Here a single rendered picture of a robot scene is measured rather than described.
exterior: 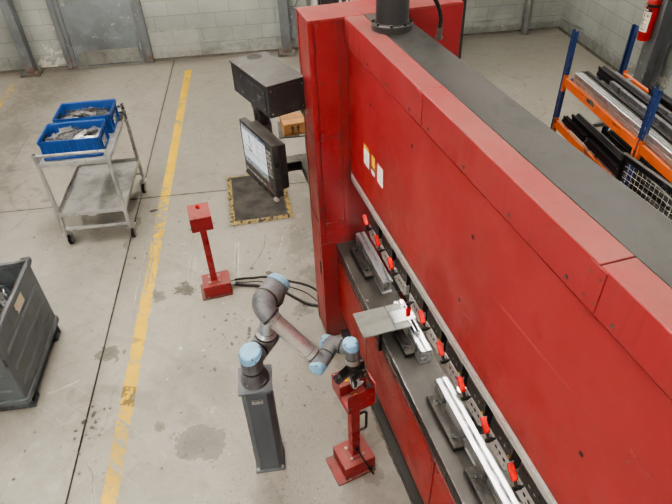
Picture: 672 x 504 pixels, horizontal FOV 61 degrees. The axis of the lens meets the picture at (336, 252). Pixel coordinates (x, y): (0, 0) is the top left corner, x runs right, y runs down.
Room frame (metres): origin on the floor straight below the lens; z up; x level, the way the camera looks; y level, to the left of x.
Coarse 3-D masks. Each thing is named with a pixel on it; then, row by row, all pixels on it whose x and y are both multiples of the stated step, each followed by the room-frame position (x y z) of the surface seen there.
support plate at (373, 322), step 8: (392, 304) 2.20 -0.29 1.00; (360, 312) 2.15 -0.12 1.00; (368, 312) 2.15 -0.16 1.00; (376, 312) 2.15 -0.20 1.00; (384, 312) 2.14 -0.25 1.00; (360, 320) 2.09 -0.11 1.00; (368, 320) 2.09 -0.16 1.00; (376, 320) 2.09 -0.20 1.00; (384, 320) 2.08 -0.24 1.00; (360, 328) 2.03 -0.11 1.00; (368, 328) 2.03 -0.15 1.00; (376, 328) 2.03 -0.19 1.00; (384, 328) 2.03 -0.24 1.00; (392, 328) 2.03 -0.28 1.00; (400, 328) 2.02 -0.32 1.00; (368, 336) 1.98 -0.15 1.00
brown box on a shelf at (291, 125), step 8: (296, 112) 4.42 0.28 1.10; (280, 120) 4.33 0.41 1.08; (288, 120) 4.27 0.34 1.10; (296, 120) 4.27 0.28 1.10; (280, 128) 4.35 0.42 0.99; (288, 128) 4.21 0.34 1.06; (296, 128) 4.22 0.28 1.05; (304, 128) 4.24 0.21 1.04; (280, 136) 4.21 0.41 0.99; (288, 136) 4.20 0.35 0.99; (296, 136) 4.20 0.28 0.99; (304, 136) 4.21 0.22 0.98
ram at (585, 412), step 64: (384, 128) 2.41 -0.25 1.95; (384, 192) 2.39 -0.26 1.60; (448, 192) 1.76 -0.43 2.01; (448, 256) 1.71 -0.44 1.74; (512, 256) 1.33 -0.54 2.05; (448, 320) 1.65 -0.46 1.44; (512, 320) 1.27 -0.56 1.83; (576, 320) 1.03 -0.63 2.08; (512, 384) 1.19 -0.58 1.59; (576, 384) 0.96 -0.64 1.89; (640, 384) 0.80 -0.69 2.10; (576, 448) 0.88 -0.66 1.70; (640, 448) 0.73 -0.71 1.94
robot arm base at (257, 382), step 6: (264, 372) 1.90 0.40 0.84; (240, 378) 1.90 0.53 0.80; (246, 378) 1.86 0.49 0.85; (252, 378) 1.86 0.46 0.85; (258, 378) 1.86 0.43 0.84; (264, 378) 1.88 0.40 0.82; (246, 384) 1.87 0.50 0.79; (252, 384) 1.85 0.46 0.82; (258, 384) 1.85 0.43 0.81; (264, 384) 1.86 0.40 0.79; (252, 390) 1.84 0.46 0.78
